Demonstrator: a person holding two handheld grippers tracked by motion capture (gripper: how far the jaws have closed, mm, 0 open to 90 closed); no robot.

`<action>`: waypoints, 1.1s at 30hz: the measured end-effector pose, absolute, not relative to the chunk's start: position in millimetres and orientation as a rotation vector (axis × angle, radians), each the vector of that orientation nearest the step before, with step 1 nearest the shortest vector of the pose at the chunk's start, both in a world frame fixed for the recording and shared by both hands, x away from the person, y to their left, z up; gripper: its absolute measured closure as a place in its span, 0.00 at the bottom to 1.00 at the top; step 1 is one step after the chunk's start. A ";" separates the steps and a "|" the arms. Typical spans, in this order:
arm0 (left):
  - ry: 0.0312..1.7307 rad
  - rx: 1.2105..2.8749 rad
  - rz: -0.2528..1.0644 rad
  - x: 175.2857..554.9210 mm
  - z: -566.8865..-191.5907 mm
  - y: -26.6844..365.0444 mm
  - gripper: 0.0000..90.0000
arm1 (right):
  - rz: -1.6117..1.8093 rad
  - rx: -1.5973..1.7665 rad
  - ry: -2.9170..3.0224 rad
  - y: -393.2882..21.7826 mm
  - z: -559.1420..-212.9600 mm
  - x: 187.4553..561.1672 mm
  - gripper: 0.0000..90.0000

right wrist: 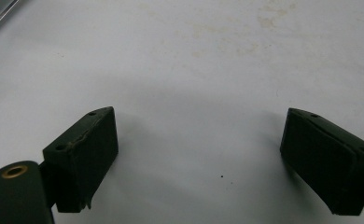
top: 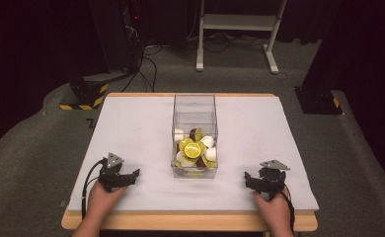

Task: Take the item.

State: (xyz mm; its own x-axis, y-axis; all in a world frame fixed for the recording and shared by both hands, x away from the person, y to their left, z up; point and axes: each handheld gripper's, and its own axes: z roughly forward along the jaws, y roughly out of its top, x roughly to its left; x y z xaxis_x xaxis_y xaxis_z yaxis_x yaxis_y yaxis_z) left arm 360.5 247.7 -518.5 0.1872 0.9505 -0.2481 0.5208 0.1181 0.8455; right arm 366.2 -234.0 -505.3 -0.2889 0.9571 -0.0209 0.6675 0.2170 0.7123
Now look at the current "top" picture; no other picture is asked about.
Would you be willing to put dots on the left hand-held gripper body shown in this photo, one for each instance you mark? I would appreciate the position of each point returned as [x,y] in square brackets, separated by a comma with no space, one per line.
[111,171]

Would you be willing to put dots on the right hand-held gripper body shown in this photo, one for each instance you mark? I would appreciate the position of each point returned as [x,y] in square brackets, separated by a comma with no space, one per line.
[272,177]

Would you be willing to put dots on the person's left hand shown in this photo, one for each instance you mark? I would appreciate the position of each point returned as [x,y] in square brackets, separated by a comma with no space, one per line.
[103,199]

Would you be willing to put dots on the person's right hand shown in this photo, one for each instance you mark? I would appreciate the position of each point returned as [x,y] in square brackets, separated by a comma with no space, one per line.
[272,210]

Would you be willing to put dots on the white table mat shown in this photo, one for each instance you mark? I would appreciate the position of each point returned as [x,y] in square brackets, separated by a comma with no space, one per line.
[141,138]

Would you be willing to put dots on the pile of coffee capsules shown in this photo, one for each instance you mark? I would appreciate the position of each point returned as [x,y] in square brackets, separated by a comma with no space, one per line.
[195,150]

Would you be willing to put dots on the wooden table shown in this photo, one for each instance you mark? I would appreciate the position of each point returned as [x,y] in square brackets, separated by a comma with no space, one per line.
[187,221]

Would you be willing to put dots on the black yellow striped stand base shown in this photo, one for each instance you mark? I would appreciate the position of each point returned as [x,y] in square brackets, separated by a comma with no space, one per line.
[88,95]

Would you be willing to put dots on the clear plastic box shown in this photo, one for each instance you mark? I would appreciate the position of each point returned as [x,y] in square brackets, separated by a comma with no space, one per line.
[195,112]

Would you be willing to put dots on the dark equipment rack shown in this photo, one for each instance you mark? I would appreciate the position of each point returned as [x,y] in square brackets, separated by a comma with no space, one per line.
[121,33]

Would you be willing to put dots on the white metal stand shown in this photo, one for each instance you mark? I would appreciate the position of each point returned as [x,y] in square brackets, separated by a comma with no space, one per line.
[240,22]

